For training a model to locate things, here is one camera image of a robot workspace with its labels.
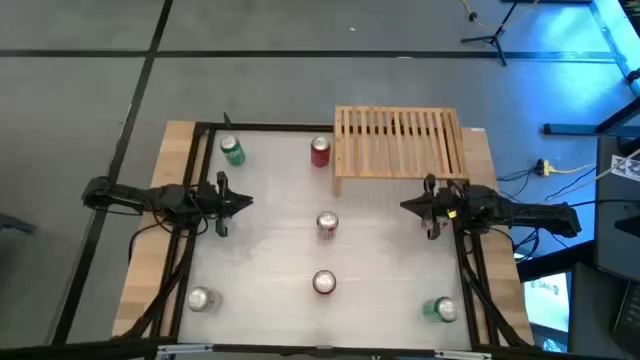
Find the silver metal bracket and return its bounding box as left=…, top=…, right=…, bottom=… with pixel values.
left=156, top=343, right=215, bottom=359
left=433, top=349, right=494, bottom=360

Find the black arm base cable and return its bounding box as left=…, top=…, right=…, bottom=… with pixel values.
left=127, top=219, right=169, bottom=264

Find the black floor cable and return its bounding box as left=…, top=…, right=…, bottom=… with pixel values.
left=564, top=197, right=640, bottom=209

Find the wooden slatted shelf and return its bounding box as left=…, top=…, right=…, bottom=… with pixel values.
left=333, top=104, right=472, bottom=197

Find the grey object on floor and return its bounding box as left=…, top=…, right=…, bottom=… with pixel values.
left=0, top=212, right=39, bottom=235

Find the white cable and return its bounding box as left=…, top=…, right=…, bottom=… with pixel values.
left=564, top=148, right=640, bottom=201

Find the yellow cable near tripod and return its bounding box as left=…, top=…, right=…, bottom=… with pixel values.
left=458, top=0, right=541, bottom=30

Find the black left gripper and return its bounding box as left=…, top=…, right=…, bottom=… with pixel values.
left=197, top=171, right=254, bottom=238

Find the black aluminium table frame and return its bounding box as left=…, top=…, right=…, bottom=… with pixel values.
left=112, top=119, right=536, bottom=360

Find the black desk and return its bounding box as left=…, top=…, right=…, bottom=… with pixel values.
left=593, top=134, right=640, bottom=281

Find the black tripod stand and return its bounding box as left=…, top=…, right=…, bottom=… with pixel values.
left=459, top=0, right=524, bottom=67

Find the yellow floor cable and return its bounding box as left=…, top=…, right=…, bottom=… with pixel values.
left=549, top=162, right=597, bottom=175

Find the red Coke Zero can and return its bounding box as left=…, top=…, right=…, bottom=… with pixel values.
left=309, top=136, right=332, bottom=169
left=311, top=269, right=338, bottom=297

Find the black keyboard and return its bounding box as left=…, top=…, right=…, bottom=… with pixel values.
left=612, top=282, right=640, bottom=346

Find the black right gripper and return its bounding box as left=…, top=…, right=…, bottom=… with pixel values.
left=399, top=173, right=459, bottom=240

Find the black T-shaped table base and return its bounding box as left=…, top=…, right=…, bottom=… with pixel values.
left=543, top=97, right=640, bottom=139

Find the computer monitor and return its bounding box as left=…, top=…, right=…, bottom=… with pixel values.
left=521, top=271, right=573, bottom=335

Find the black computer tower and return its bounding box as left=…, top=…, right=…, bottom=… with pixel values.
left=568, top=262, right=631, bottom=360

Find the white marker tag paper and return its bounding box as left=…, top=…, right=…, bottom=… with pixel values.
left=610, top=153, right=640, bottom=183

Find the silver Diet Coke can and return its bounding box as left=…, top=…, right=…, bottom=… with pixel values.
left=187, top=285, right=224, bottom=314

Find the green Sprite can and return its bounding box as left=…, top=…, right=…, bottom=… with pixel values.
left=422, top=296, right=459, bottom=324
left=219, top=135, right=247, bottom=167

